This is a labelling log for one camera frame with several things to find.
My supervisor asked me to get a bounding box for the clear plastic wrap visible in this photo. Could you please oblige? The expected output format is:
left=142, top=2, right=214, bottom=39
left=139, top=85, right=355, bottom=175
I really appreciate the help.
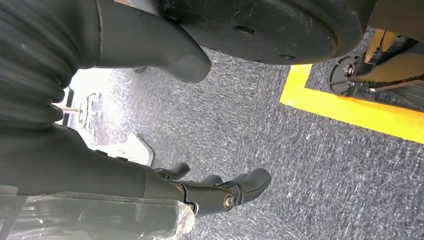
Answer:
left=0, top=185, right=196, bottom=240

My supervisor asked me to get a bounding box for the black upright bar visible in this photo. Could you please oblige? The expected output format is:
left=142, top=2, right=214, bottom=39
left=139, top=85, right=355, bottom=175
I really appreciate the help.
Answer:
left=62, top=87, right=76, bottom=127

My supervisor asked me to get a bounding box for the black round robot body part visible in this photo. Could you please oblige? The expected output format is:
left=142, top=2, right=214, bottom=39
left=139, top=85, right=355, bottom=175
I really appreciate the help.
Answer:
left=114, top=0, right=377, bottom=66

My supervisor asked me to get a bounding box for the yellow floor tape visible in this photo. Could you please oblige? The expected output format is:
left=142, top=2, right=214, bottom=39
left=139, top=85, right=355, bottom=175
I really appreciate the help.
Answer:
left=279, top=63, right=424, bottom=146

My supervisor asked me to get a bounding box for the white flat base plate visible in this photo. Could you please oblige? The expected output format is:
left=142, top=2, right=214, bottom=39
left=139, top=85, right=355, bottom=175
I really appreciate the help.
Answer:
left=96, top=131, right=156, bottom=168

